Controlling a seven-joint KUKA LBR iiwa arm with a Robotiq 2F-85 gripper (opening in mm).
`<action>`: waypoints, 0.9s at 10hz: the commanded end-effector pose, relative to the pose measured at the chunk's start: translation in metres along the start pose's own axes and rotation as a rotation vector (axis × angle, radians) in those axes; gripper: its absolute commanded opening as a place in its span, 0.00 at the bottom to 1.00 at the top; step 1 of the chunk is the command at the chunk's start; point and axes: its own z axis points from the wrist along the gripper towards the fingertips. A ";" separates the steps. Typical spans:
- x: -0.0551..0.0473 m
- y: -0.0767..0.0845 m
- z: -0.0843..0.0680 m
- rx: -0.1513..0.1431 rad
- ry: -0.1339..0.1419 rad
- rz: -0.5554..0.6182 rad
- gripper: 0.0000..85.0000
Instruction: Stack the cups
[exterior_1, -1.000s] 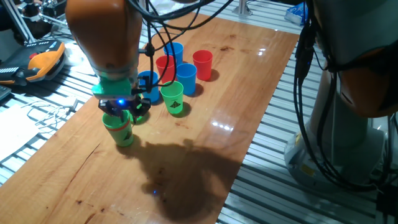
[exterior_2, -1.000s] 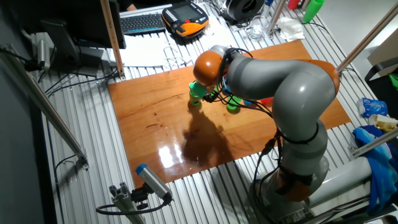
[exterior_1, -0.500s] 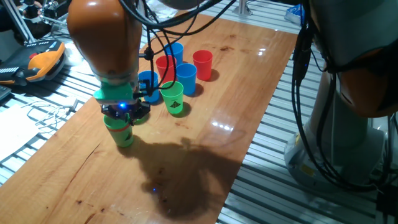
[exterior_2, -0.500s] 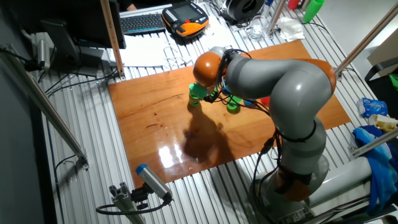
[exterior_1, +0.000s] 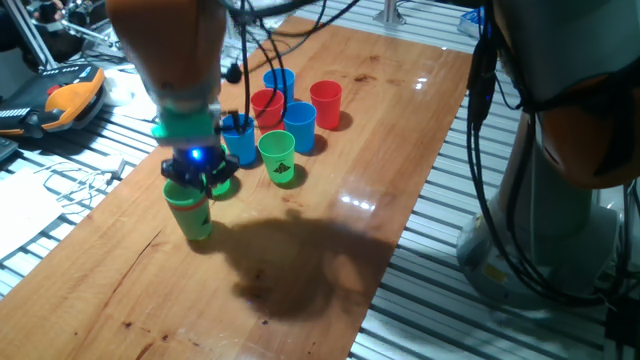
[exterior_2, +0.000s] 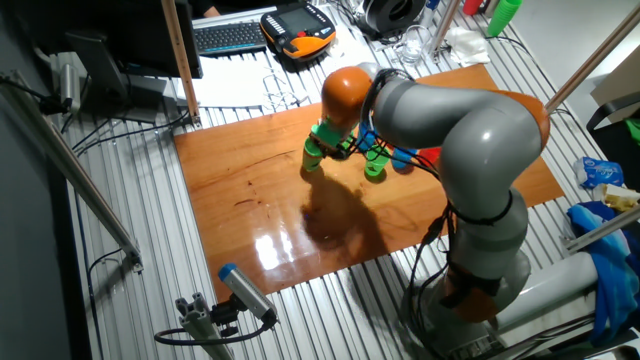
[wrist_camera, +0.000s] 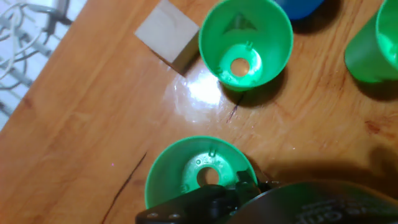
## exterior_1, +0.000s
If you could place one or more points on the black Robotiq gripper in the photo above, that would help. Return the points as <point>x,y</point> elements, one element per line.
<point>200,162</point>

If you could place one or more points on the red plastic cup with print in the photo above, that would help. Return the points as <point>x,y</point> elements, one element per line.
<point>192,206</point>

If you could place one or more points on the plain green plastic cup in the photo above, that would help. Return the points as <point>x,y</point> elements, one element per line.
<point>195,225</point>

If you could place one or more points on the blue plastic cup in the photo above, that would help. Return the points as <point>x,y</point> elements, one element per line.
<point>300,130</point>
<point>242,145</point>
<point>282,80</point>

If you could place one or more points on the white charger adapter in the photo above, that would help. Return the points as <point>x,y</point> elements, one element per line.
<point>114,165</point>

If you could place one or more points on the white paper sheet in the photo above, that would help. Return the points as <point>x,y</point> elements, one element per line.
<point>132,107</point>
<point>22,210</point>

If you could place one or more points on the white rounded object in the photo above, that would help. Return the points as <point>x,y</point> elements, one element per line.
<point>117,90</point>

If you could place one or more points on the orange and black teach pendant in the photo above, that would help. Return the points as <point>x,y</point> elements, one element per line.
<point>70,97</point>

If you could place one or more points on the black computer keyboard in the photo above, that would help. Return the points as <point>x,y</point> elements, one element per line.
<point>6,149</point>

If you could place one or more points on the grey metal bar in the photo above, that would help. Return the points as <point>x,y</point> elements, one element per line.
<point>30,32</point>

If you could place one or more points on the blue tissue pack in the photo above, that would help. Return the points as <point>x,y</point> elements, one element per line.
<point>472,22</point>

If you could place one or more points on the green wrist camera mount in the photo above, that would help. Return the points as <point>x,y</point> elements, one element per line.
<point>185,125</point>

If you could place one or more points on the aluminium frame post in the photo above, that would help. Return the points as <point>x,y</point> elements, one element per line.
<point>389,12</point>

